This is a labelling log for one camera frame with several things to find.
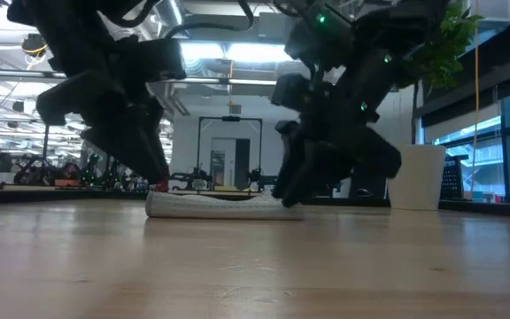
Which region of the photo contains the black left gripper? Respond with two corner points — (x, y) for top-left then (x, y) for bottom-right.
(35, 33), (171, 186)

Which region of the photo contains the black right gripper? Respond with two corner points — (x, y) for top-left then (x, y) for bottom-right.
(271, 57), (403, 210)

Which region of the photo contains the grey waffle microfiber towel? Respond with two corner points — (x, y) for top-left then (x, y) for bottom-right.
(144, 189), (305, 222)

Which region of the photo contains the red background object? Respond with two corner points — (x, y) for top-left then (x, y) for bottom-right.
(151, 176), (171, 193)

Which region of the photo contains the black leaning panel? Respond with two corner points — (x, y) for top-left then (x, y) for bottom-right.
(348, 167), (390, 199)

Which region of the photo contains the white plant pot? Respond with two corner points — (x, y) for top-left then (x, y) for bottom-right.
(386, 142), (448, 212)

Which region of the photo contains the long ceiling light bar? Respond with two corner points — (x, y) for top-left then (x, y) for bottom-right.
(0, 67), (283, 89)

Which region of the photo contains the green leafy potted plant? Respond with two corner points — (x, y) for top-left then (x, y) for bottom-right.
(396, 0), (485, 145)

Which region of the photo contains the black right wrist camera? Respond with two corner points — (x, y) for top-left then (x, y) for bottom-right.
(269, 72), (314, 108)

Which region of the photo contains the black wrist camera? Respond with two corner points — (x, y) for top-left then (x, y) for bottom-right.
(269, 72), (314, 108)
(125, 37), (189, 82)

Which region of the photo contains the black rectangular rig frame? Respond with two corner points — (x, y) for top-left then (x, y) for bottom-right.
(197, 115), (264, 187)
(41, 122), (51, 176)

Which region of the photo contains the black aluminium table frame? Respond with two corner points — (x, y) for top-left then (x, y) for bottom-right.
(0, 184), (510, 219)

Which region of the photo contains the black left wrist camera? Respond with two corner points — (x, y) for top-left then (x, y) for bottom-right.
(125, 37), (189, 82)

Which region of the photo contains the black ceiling cable reel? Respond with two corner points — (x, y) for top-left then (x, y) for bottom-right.
(19, 32), (53, 59)

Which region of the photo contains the yellow extension cable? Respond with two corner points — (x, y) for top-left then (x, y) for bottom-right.
(471, 26), (482, 198)

